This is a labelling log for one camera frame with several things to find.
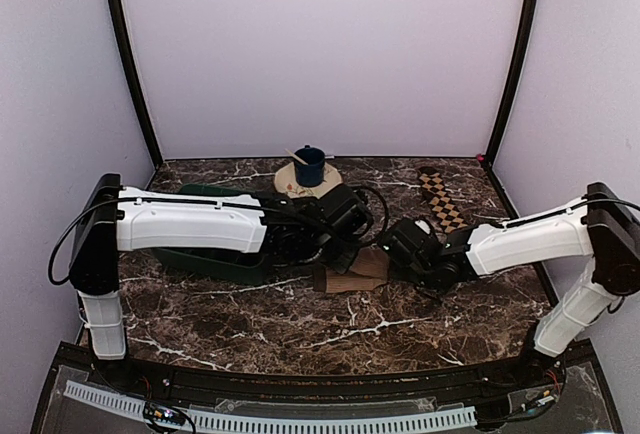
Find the beige floral round mat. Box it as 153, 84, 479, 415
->
273, 160, 344, 200

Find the green divided plastic tray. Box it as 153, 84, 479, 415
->
152, 183, 271, 285

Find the black front rail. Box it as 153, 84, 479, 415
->
124, 358, 521, 403

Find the camera black cable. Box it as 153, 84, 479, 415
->
564, 196, 640, 315
344, 184, 391, 248

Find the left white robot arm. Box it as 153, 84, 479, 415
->
68, 174, 373, 390

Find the right camera black cable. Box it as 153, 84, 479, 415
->
564, 196, 640, 315

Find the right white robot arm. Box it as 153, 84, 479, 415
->
378, 182, 639, 388

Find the left black frame post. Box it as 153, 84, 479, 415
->
107, 0, 164, 169

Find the black frame post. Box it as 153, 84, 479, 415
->
484, 0, 537, 170
107, 0, 164, 169

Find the white slotted cable duct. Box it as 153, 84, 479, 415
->
63, 380, 477, 433

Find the plain brown sock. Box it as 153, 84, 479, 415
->
313, 247, 390, 294

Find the right black frame post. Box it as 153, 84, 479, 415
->
484, 0, 537, 170

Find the brown black checkered sock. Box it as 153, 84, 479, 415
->
418, 166, 468, 234

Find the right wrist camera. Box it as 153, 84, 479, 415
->
415, 219, 435, 235

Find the dark blue mug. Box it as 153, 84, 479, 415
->
294, 145, 325, 187

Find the wooden stick in mug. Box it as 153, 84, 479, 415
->
285, 149, 308, 165

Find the left camera black cable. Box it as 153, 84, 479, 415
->
344, 184, 391, 248

